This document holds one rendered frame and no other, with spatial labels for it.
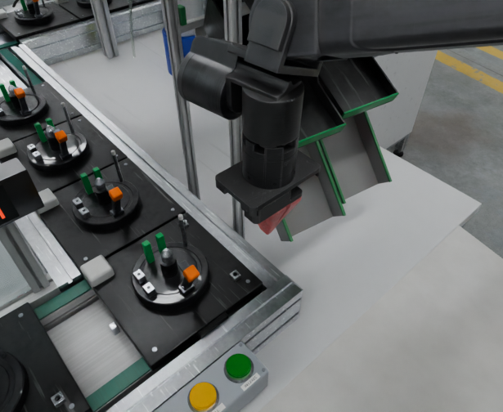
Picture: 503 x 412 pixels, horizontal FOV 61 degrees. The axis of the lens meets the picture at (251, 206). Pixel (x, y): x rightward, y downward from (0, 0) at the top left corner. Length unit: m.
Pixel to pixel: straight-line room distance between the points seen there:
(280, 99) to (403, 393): 0.62
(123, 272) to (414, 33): 0.66
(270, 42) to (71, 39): 1.51
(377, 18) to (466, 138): 2.72
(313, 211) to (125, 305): 0.40
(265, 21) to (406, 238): 0.78
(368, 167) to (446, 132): 2.11
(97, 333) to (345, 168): 0.59
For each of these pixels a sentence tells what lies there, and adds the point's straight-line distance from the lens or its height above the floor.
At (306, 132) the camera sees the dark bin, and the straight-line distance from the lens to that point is 0.74.
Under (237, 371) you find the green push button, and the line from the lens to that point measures 0.71.
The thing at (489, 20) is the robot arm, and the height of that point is 1.51.
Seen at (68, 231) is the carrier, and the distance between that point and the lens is 0.95.
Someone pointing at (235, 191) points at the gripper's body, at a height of 1.32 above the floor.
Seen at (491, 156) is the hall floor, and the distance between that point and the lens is 2.97.
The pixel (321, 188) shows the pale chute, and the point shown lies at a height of 1.03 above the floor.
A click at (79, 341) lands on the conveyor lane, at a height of 0.92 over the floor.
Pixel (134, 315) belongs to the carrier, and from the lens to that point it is 0.79.
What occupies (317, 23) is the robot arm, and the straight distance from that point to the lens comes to 0.36.
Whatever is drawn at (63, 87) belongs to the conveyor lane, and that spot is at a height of 0.96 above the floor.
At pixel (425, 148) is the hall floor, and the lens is 2.87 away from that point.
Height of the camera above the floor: 1.63
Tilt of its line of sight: 45 degrees down
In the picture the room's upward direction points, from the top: straight up
